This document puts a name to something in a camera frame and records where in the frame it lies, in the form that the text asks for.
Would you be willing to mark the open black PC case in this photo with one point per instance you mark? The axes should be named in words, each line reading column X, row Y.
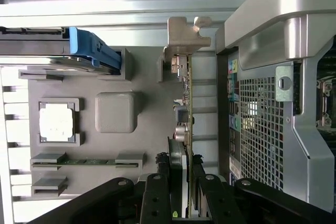
column 262, row 129

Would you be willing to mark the grey plastic parts rack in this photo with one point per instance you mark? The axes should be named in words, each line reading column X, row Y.
column 110, row 82

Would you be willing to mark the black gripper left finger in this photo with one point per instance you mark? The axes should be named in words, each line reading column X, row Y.
column 155, row 200

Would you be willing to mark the green RAM stick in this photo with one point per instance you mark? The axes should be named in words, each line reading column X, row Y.
column 89, row 162

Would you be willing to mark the silver CPU chip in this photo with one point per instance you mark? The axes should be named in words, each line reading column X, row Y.
column 56, row 121

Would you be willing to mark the green motherboard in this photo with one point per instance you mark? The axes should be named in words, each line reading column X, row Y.
column 330, row 66

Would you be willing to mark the CPU socket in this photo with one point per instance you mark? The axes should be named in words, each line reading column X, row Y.
column 328, row 103

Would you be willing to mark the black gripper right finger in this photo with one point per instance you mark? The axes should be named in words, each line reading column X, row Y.
column 218, row 203

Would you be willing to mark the hard disk in blue carrier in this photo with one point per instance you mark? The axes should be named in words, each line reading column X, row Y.
column 86, row 48

